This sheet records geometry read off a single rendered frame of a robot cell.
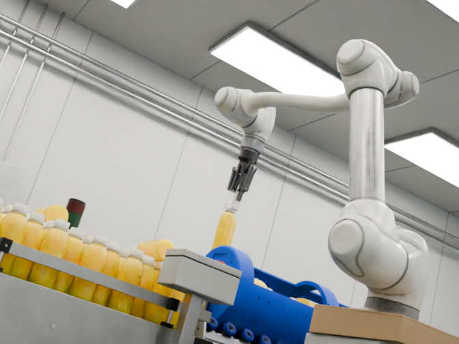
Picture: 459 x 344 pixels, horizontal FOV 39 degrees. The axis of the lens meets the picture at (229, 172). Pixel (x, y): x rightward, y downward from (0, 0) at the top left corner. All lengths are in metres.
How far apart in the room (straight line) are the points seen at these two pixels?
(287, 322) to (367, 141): 0.69
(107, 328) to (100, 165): 4.01
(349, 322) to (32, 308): 0.83
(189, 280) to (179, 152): 4.31
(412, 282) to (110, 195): 4.10
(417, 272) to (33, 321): 1.04
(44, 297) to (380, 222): 0.89
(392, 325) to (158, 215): 4.31
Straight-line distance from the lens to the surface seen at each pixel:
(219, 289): 1.79
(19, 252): 1.69
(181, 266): 1.72
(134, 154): 5.82
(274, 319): 2.19
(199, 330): 2.06
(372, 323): 1.75
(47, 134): 5.61
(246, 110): 2.34
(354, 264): 1.72
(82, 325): 1.73
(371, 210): 1.78
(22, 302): 1.67
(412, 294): 1.91
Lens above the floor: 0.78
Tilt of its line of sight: 18 degrees up
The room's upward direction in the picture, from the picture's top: 16 degrees clockwise
